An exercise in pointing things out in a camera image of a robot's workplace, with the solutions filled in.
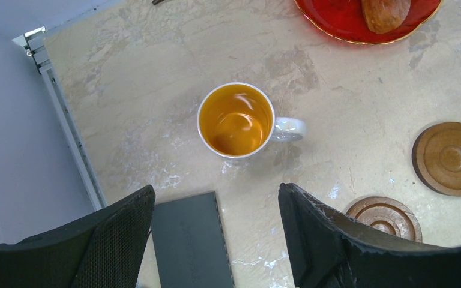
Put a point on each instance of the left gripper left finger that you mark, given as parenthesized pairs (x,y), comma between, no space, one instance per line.
(102,249)

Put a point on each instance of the brown bread roll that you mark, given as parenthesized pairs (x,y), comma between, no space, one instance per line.
(383,16)

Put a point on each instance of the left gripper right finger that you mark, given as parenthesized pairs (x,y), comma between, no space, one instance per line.
(327,248)

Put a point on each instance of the red three-tier cake stand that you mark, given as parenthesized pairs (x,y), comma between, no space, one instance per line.
(344,20)

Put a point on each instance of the round brown wooden lid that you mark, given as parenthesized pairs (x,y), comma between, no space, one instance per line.
(387,215)

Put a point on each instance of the white mug with tea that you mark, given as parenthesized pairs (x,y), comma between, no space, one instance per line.
(237,120)

